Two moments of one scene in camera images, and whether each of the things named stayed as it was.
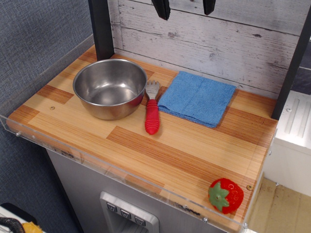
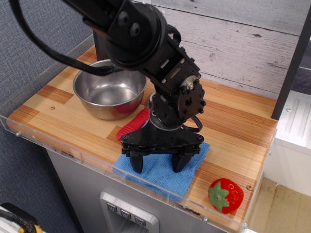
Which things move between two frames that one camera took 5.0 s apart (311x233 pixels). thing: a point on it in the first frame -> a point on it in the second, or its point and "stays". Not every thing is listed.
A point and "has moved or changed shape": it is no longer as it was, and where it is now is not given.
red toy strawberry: [225, 195] stays
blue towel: [196, 99] -> [158, 174]
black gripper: [163, 8] -> [181, 142]
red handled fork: [152, 123] has moved or changed shape
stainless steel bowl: [110, 89] stays
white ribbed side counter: [289, 161] stays
